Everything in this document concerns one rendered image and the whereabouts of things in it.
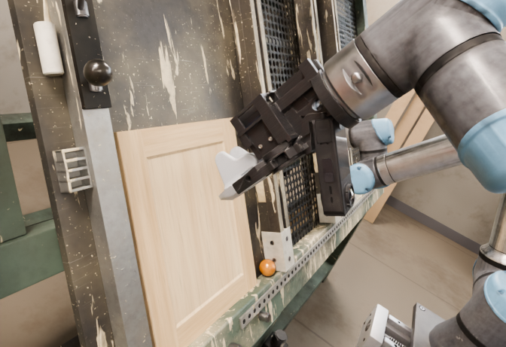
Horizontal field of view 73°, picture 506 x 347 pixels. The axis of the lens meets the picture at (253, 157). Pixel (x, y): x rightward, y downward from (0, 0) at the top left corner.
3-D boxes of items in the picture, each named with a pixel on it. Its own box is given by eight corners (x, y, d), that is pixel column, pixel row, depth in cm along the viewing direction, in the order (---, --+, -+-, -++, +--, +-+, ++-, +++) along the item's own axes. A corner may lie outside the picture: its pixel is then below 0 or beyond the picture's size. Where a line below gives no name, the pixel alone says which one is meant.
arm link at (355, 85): (402, 96, 37) (393, 101, 30) (367, 120, 40) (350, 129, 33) (362, 42, 38) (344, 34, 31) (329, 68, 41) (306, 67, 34)
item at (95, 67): (84, 97, 57) (86, 85, 46) (80, 74, 57) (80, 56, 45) (108, 95, 59) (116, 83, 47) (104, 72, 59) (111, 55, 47)
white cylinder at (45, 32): (28, 25, 54) (39, 76, 55) (38, 19, 52) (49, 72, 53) (48, 27, 56) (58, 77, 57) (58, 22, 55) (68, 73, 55)
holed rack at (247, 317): (240, 329, 87) (242, 330, 87) (238, 318, 87) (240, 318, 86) (383, 181, 223) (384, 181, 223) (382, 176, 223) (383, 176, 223)
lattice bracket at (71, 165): (60, 193, 56) (70, 193, 55) (51, 150, 56) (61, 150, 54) (83, 187, 60) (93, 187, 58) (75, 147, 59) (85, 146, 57)
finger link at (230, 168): (202, 168, 48) (248, 132, 43) (226, 205, 47) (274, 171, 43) (189, 174, 45) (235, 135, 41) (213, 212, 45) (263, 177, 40)
